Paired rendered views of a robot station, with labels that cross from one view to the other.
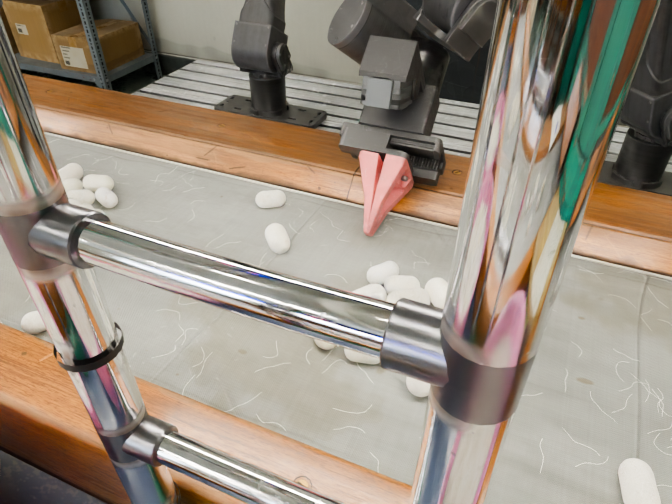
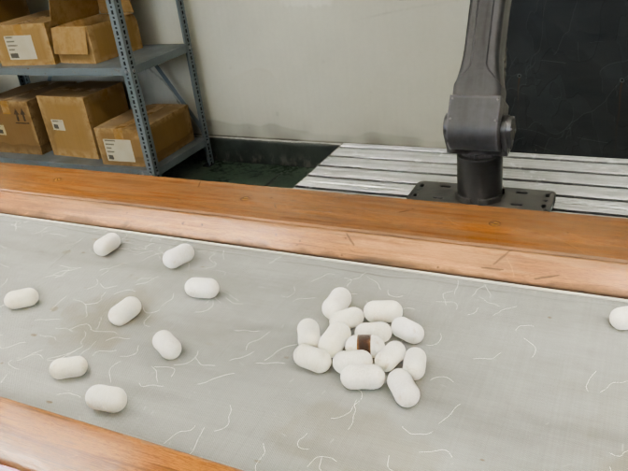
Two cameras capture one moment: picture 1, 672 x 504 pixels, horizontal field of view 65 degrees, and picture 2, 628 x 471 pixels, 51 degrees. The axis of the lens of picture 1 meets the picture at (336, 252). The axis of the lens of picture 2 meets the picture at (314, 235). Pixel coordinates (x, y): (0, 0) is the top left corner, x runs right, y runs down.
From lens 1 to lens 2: 29 cm
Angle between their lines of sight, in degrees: 12
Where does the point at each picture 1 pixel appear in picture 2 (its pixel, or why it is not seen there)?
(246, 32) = (466, 107)
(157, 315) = not seen: outside the picture
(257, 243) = not seen: outside the picture
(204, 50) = (264, 128)
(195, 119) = (454, 219)
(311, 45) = (398, 110)
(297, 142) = (614, 237)
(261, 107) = (476, 193)
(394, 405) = not seen: outside the picture
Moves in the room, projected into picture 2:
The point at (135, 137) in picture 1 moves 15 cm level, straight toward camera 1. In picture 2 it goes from (388, 247) to (466, 321)
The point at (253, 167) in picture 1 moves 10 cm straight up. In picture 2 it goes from (571, 275) to (579, 175)
